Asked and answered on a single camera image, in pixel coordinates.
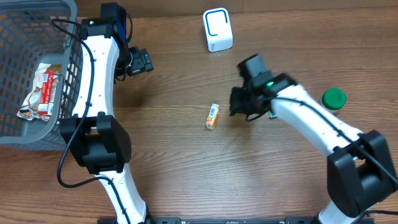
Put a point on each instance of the white crumpled snack wrapper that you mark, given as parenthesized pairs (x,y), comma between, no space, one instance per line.
(29,107)

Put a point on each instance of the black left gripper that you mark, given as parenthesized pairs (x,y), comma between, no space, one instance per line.
(144,61)

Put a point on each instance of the grey plastic basket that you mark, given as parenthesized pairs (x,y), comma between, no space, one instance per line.
(32,32)

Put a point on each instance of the green lid jar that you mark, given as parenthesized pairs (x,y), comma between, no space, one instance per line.
(333,99)

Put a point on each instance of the small orange box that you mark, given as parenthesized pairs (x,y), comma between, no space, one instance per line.
(213,117)

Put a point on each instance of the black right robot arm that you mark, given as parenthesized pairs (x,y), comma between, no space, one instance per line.
(360,170)

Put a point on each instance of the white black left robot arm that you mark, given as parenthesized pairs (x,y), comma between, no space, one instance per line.
(93,136)

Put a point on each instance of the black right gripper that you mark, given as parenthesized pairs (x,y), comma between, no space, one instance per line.
(234,109)

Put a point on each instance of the teal white tissue pack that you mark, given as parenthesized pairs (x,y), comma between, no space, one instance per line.
(271,115)

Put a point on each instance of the white barcode scanner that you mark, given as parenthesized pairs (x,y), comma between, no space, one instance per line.
(218,30)

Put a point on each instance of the red snack bar box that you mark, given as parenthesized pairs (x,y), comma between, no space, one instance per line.
(46,92)

